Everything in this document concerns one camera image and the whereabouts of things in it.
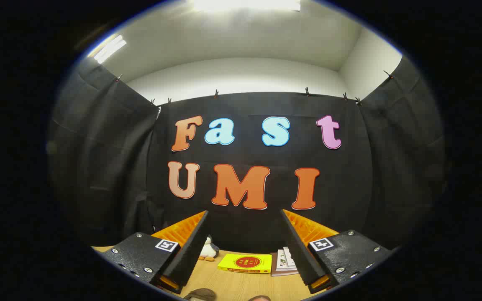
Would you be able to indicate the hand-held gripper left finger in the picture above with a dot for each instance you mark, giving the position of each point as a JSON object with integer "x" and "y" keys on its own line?
{"x": 191, "y": 251}

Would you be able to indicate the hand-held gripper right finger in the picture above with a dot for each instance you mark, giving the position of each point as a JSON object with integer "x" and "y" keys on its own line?
{"x": 299, "y": 251}

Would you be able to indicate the brown fuzzy shoe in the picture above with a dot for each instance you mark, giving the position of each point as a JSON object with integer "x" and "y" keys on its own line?
{"x": 199, "y": 294}
{"x": 260, "y": 298}

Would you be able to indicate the penguin plush toy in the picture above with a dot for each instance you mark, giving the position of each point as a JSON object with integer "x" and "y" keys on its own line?
{"x": 208, "y": 249}

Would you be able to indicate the yellow book with red circle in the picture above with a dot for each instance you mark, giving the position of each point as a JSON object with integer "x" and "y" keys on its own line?
{"x": 245, "y": 263}

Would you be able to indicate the row of cloth clips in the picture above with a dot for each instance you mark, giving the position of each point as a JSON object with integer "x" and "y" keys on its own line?
{"x": 216, "y": 93}

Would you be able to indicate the ceiling light panel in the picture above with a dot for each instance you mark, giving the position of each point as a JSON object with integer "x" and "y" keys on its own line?
{"x": 245, "y": 4}
{"x": 109, "y": 49}

